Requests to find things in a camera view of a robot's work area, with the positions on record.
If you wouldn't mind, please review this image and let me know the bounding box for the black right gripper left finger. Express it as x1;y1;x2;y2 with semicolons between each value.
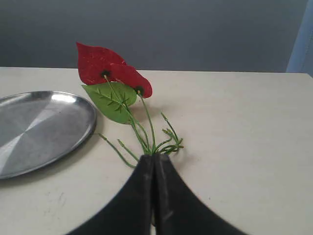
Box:
69;155;154;235

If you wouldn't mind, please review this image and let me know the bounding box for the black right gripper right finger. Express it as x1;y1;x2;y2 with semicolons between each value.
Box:
151;154;245;235

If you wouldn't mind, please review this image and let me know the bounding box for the artificial red anthurium flower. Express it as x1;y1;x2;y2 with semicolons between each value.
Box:
76;43;184;155

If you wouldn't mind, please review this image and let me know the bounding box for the round steel plate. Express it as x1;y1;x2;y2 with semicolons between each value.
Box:
0;91;97;179

